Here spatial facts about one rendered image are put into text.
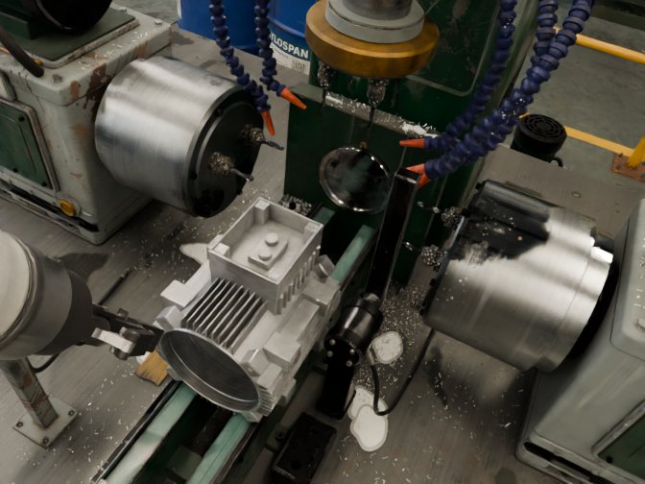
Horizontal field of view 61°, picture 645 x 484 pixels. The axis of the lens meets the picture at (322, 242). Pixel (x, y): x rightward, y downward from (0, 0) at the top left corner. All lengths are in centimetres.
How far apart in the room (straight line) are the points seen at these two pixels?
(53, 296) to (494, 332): 57
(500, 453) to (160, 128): 76
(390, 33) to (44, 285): 50
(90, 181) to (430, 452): 76
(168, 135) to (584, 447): 79
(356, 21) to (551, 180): 93
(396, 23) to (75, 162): 62
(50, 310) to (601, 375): 65
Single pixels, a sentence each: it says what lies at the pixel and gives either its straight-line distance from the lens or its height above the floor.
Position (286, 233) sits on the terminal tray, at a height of 111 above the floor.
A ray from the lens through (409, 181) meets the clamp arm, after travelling 66.
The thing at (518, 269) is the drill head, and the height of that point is 113.
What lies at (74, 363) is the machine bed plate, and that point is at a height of 80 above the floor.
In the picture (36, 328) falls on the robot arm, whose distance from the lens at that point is 45.
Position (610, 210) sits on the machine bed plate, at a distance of 154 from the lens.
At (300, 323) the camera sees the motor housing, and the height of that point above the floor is 106.
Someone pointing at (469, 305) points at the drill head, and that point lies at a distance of 78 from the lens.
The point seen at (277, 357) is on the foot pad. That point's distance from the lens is 68.
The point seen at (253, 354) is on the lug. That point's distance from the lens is 66.
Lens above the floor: 166
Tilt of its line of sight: 46 degrees down
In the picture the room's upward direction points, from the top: 9 degrees clockwise
